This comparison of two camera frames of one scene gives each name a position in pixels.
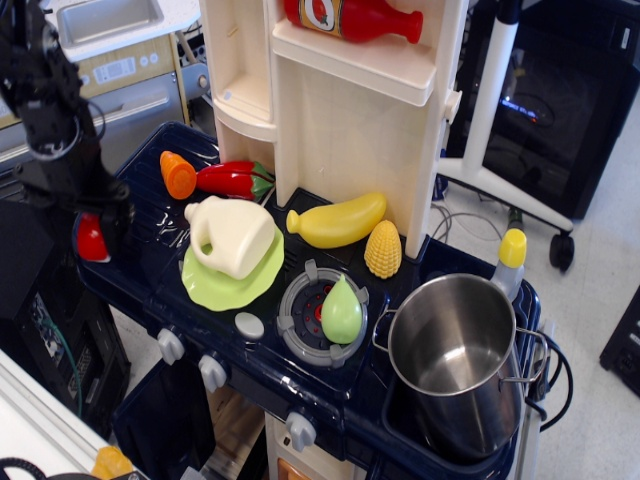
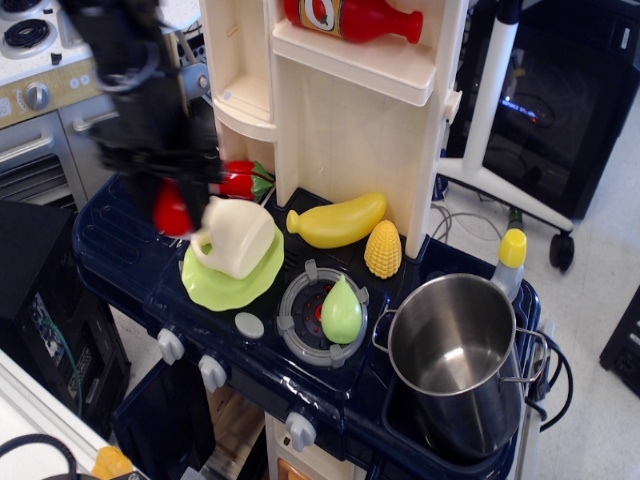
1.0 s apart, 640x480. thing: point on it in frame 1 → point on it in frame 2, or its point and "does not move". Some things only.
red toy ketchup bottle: (355, 20) does not move
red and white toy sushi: (91, 243) → (171, 212)
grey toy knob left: (171, 345) does not move
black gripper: (79, 181) → (158, 130)
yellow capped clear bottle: (510, 271) does not move
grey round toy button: (249, 325) does not move
